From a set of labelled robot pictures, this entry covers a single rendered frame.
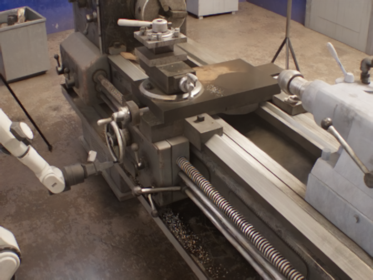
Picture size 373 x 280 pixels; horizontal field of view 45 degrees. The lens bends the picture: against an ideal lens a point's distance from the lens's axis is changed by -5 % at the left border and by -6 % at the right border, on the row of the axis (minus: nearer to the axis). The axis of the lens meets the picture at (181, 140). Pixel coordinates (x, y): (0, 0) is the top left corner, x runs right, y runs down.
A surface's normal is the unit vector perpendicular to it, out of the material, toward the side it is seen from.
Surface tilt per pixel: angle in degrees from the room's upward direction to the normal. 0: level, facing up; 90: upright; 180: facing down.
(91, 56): 32
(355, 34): 90
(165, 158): 90
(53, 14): 90
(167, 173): 90
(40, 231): 0
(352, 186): 61
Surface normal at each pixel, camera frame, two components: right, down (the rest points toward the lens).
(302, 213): -0.53, -0.55
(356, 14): -0.88, 0.25
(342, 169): -0.81, -0.12
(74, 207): -0.01, -0.86
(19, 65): 0.55, 0.42
